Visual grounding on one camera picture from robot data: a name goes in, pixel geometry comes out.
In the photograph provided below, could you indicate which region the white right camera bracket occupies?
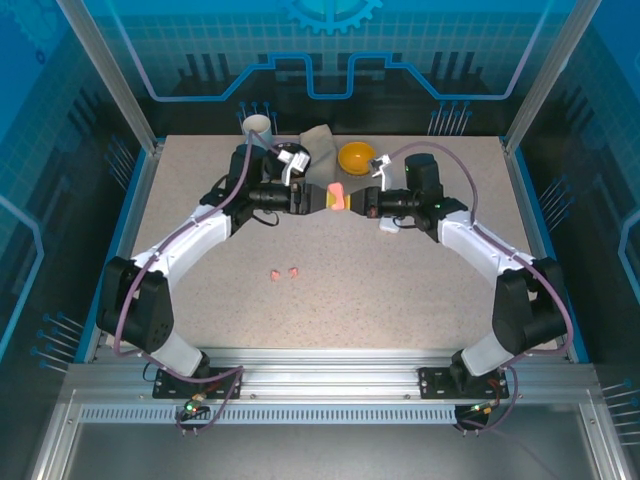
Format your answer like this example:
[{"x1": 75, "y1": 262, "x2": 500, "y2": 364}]
[{"x1": 372, "y1": 155, "x2": 395, "y2": 192}]

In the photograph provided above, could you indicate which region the light blue mug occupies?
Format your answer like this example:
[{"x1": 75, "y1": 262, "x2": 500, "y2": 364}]
[{"x1": 241, "y1": 113, "x2": 277, "y2": 149}]

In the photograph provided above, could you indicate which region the grey folded cloth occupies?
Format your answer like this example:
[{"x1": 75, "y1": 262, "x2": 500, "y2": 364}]
[{"x1": 298, "y1": 124, "x2": 337, "y2": 184}]

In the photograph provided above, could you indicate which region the slotted grey cable duct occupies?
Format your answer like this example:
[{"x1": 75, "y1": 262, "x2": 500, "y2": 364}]
[{"x1": 78, "y1": 404, "x2": 460, "y2": 426}]

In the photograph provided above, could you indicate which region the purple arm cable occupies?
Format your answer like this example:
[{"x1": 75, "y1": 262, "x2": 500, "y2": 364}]
[
  {"x1": 387, "y1": 141, "x2": 574, "y2": 371},
  {"x1": 112, "y1": 129, "x2": 286, "y2": 359}
]

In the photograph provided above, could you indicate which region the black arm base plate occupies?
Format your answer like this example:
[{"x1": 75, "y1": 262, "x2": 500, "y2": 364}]
[
  {"x1": 151, "y1": 366, "x2": 245, "y2": 401},
  {"x1": 417, "y1": 366, "x2": 511, "y2": 401}
]

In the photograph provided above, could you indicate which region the orange bowl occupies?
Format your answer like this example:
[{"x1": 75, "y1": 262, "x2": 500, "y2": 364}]
[{"x1": 337, "y1": 141, "x2": 379, "y2": 177}]

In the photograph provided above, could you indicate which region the white camera bracket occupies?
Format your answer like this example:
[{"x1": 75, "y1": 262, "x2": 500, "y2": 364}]
[
  {"x1": 372, "y1": 155, "x2": 395, "y2": 192},
  {"x1": 276, "y1": 146, "x2": 309, "y2": 188}
]

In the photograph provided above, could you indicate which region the aluminium frame rail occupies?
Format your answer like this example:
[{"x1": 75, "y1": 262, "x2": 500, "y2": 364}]
[{"x1": 64, "y1": 347, "x2": 599, "y2": 407}]

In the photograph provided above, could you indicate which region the pink earbud charging case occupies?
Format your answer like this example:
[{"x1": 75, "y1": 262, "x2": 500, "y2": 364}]
[{"x1": 325, "y1": 181, "x2": 348, "y2": 212}]

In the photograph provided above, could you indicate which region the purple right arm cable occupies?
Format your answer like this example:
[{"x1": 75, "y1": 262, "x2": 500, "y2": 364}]
[{"x1": 387, "y1": 141, "x2": 574, "y2": 371}]

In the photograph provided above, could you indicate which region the aluminium frame post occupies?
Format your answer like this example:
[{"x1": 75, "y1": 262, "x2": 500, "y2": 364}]
[
  {"x1": 501, "y1": 0, "x2": 604, "y2": 156},
  {"x1": 53, "y1": 0, "x2": 167, "y2": 157}
]

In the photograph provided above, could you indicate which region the white left camera bracket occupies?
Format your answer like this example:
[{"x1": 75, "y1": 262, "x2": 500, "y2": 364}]
[{"x1": 276, "y1": 146, "x2": 309, "y2": 188}]

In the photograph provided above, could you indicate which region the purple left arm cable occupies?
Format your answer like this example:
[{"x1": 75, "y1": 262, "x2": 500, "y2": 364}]
[{"x1": 112, "y1": 129, "x2": 286, "y2": 359}]

